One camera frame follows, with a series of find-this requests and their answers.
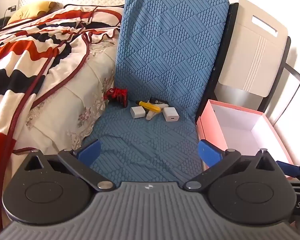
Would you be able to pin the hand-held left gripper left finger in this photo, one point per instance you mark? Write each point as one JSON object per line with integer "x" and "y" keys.
{"x": 91, "y": 152}

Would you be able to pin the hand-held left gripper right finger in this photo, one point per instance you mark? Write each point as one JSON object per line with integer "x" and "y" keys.
{"x": 210, "y": 152}

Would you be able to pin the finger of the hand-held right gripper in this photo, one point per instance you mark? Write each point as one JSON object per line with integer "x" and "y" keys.
{"x": 288, "y": 169}

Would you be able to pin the pink cardboard box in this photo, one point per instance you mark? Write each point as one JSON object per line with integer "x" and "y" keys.
{"x": 215, "y": 130}

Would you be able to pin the yellow screwdriver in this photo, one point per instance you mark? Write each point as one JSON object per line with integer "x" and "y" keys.
{"x": 152, "y": 107}

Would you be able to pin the white charger adapter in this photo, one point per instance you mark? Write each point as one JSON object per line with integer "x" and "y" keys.
{"x": 170, "y": 114}
{"x": 138, "y": 112}

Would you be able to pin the cream floral bed sheet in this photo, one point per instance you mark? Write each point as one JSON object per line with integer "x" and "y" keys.
{"x": 72, "y": 92}

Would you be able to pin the beige hair clip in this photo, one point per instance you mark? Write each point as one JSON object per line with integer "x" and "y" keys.
{"x": 150, "y": 116}

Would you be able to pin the small black device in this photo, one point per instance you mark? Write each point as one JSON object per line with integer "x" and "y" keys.
{"x": 160, "y": 101}

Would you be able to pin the striped red black white blanket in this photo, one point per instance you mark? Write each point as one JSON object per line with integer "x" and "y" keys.
{"x": 27, "y": 55}

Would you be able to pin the black metal tube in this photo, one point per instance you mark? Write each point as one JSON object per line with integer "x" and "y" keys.
{"x": 286, "y": 52}

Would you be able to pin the blue textured chair cover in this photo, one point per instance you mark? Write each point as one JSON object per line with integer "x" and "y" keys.
{"x": 165, "y": 42}

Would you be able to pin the yellow pillow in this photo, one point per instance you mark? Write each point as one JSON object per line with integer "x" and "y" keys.
{"x": 32, "y": 8}

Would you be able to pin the black chair frame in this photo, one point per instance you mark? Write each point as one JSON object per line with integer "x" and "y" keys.
{"x": 220, "y": 62}

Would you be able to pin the wall outlet with plug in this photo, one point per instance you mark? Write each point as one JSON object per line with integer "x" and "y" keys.
{"x": 12, "y": 8}

